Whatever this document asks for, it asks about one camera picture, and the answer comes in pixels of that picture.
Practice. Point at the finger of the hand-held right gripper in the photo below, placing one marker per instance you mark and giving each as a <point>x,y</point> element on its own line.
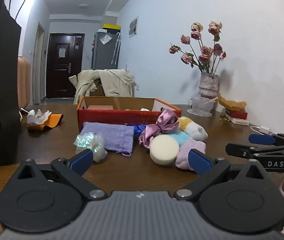
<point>260,139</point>
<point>239,150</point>

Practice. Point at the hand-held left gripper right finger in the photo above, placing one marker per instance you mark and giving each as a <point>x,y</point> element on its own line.
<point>200,162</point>

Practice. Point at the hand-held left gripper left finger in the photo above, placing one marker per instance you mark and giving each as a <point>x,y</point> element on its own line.
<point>83,160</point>

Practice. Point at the light blue plush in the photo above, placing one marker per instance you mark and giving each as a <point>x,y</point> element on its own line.
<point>180,138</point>

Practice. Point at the yellow white hamster plush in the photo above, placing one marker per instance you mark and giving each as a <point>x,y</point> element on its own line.
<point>193,130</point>

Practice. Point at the purple knit pouch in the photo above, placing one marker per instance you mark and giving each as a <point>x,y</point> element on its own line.
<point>111,136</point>

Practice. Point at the cream round puff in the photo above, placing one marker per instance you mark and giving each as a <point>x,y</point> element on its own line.
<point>164,150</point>

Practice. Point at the orange cardboard box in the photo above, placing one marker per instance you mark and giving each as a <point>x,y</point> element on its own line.
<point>111,118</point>

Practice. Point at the pink satin scrunchie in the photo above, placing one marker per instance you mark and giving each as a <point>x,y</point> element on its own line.
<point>165,122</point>

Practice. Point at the lilac plush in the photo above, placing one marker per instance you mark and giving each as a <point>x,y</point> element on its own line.
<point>183,156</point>

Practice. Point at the iridescent plastic wrap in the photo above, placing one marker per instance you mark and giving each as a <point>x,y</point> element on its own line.
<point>89,141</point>

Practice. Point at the white flat box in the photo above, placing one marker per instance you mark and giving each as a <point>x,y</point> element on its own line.
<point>239,122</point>

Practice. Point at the small yellow pieces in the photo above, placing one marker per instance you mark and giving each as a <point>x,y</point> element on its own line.
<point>224,118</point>

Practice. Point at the orange cloth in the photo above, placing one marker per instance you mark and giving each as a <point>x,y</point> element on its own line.
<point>54,120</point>

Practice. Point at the salmon pink box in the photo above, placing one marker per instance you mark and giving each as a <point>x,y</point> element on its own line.
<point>100,107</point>

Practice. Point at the pink spoon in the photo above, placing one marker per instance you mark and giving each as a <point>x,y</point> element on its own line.
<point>213,99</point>

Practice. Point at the blue packet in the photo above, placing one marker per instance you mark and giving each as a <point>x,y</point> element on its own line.
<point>138,129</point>

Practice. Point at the pink white vase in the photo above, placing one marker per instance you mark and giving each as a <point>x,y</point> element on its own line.
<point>208,86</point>

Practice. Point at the brown wooden chair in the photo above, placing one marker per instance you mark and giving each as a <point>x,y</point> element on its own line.
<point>98,90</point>

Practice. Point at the dark brown door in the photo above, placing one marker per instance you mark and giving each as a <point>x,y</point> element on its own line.
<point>64,80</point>

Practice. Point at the beige coat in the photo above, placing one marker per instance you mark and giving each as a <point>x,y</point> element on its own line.
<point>114,82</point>

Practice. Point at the peach suitcase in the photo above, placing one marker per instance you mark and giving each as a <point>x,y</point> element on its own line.
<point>23,82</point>

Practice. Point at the white side door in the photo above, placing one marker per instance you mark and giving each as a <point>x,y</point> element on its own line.
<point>38,67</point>

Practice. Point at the dried pink flowers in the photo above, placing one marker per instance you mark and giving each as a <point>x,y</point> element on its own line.
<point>204,52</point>

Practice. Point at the grey refrigerator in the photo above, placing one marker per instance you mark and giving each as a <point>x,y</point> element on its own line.
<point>104,55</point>

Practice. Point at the folded umbrella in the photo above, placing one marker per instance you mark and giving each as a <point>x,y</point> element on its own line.
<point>116,47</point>

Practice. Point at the yellow box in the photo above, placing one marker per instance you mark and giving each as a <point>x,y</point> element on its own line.
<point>111,26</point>

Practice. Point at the round ceiling lamp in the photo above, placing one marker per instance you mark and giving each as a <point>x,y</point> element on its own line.
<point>83,6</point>

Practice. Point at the framed wall picture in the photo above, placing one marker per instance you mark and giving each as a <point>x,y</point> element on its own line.
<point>133,26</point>

